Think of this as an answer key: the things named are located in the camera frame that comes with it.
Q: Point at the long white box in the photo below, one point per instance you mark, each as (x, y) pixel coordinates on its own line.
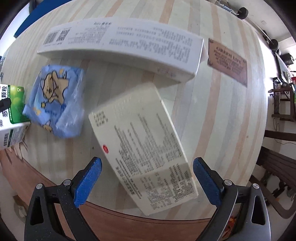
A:
(147, 45)

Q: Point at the brown label patch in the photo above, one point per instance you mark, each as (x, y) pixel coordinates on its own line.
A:
(228, 62)

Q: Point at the blue cartoon tissue pack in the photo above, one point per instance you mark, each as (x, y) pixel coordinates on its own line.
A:
(56, 100)

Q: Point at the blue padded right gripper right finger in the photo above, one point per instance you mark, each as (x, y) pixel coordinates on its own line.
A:
(252, 222)

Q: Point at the green white medicine box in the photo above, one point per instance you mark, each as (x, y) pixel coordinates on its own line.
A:
(13, 123)

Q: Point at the cream medicine box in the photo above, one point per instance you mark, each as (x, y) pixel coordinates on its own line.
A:
(141, 144)

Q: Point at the striped beige tablecloth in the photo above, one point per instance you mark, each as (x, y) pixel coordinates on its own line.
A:
(216, 117)

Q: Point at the dark wooden chair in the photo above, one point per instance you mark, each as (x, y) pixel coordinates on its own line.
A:
(275, 163)

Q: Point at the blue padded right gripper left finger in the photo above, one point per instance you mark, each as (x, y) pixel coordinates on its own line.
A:
(43, 222)

